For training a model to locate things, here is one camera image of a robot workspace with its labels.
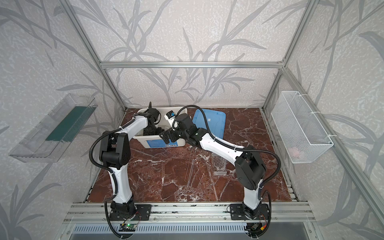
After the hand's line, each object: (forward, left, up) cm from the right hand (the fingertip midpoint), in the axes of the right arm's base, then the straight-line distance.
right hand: (167, 125), depth 81 cm
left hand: (+7, +10, -17) cm, 21 cm away
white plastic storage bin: (-2, +12, -13) cm, 18 cm away
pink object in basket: (-15, -64, -2) cm, 66 cm away
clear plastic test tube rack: (-13, -29, -22) cm, 39 cm away
